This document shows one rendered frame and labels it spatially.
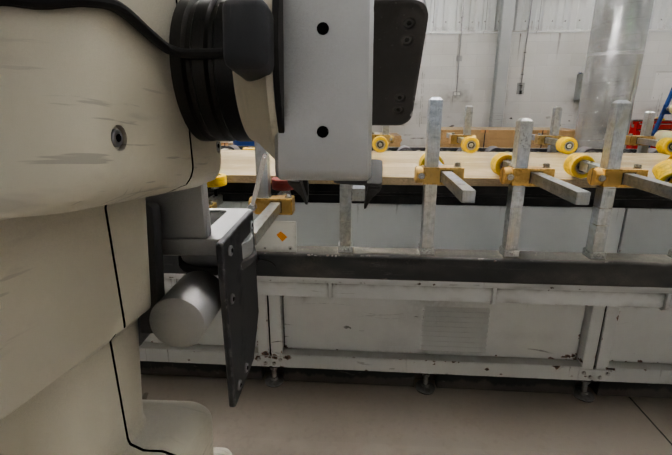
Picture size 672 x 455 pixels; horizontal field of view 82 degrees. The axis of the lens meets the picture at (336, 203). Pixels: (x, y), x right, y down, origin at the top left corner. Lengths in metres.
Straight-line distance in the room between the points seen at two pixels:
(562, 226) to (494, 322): 0.45
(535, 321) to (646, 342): 0.43
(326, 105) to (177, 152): 0.09
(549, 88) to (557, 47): 0.76
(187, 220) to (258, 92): 0.18
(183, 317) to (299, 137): 0.19
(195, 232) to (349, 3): 0.23
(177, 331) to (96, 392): 0.06
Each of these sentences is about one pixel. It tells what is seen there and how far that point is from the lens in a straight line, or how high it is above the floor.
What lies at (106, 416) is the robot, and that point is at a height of 0.95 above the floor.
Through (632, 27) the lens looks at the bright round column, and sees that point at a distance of 4.88.
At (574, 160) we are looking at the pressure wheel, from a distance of 1.53.
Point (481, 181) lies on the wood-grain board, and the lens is 1.41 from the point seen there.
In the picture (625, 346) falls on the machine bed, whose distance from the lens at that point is 1.95.
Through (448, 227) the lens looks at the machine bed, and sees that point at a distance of 1.44.
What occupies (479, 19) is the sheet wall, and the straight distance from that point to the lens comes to 8.70.
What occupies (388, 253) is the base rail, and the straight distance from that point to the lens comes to 1.21.
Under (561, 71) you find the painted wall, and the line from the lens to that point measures 9.16.
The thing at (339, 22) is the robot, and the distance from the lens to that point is 0.21.
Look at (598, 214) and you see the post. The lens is 1.35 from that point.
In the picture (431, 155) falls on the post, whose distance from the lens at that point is 1.15.
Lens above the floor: 1.16
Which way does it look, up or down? 15 degrees down
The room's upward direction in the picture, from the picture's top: straight up
